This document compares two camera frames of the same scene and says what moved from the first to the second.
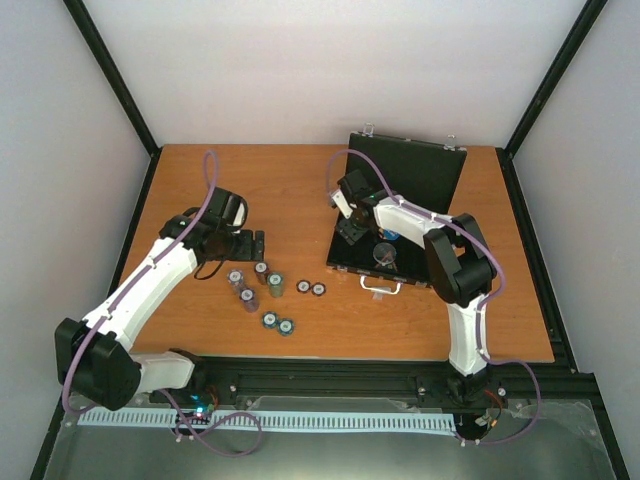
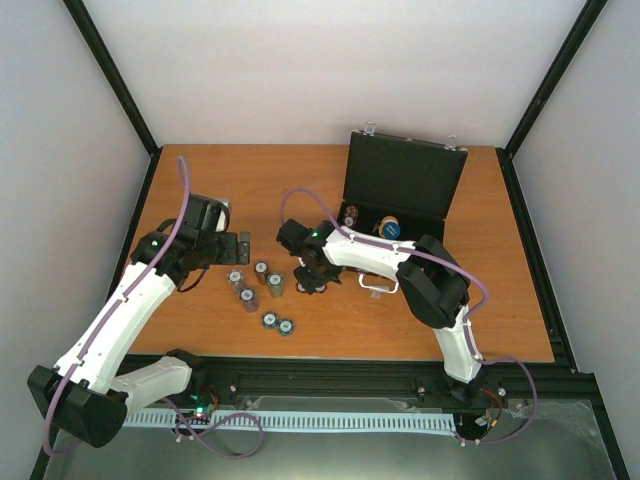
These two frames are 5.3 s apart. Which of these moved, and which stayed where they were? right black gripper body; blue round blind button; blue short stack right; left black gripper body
Moved: right black gripper body
Stayed: blue round blind button; blue short stack right; left black gripper body
